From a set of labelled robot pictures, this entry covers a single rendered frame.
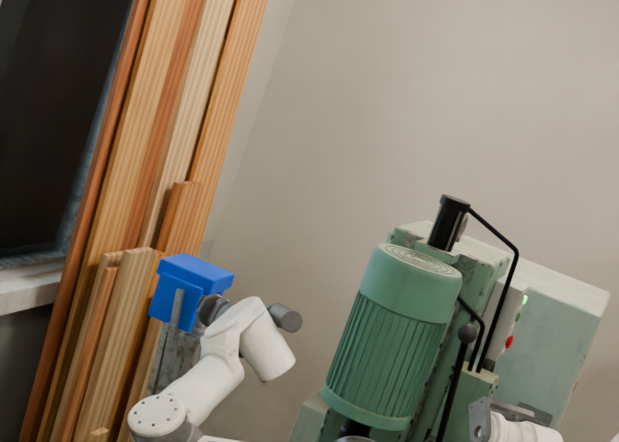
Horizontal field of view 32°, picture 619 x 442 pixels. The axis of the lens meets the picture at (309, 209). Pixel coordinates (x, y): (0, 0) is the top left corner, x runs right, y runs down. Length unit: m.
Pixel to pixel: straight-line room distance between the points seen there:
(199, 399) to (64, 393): 1.86
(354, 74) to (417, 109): 0.30
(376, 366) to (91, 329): 1.45
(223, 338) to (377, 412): 0.48
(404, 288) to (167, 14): 1.57
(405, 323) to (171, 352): 0.99
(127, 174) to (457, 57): 1.55
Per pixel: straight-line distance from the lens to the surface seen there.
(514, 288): 2.25
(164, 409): 1.47
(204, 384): 1.56
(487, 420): 1.47
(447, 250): 2.10
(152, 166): 3.52
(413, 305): 1.93
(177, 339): 2.80
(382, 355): 1.96
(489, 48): 4.27
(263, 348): 1.64
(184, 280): 2.77
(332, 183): 4.40
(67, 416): 3.35
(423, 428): 2.24
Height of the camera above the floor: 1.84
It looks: 9 degrees down
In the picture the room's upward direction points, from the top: 19 degrees clockwise
